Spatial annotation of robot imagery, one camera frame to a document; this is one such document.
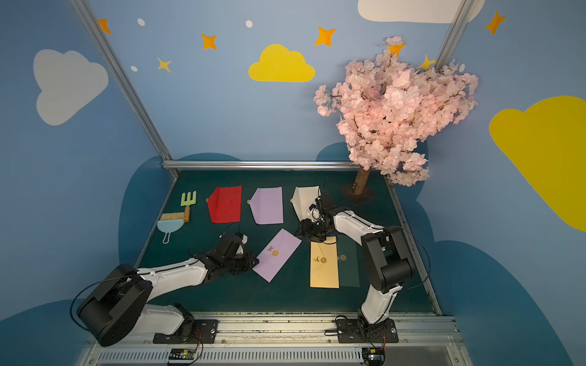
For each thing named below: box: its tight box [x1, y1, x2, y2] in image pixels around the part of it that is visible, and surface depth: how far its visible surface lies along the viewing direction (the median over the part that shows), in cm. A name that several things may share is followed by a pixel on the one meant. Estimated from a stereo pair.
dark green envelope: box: [338, 233, 361, 289], surface depth 92 cm
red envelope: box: [206, 185, 242, 225], surface depth 110 cm
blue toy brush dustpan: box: [157, 211, 185, 244], surface depth 104 cm
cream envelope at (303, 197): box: [289, 185, 322, 222], surface depth 114 cm
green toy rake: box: [180, 190, 197, 223], surface depth 110 cm
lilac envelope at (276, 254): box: [251, 227, 303, 283], surface depth 95 cm
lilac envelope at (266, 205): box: [247, 186, 284, 225], surface depth 111 cm
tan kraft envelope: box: [309, 236, 340, 289], surface depth 92 cm
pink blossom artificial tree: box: [314, 35, 480, 196], surface depth 73 cm
